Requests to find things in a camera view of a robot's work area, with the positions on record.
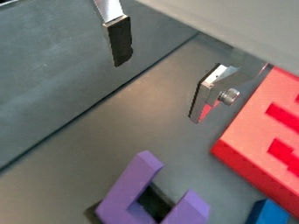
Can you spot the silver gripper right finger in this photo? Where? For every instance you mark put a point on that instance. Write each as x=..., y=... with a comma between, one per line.
x=216, y=88

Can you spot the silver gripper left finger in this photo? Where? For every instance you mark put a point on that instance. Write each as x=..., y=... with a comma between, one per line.
x=116, y=24

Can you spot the purple U-shaped block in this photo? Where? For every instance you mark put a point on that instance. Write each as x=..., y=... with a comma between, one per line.
x=118, y=207

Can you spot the red slotted board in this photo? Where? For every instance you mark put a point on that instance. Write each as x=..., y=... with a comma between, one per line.
x=259, y=145

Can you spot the blue U-shaped block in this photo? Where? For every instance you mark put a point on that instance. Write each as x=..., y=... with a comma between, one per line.
x=267, y=213

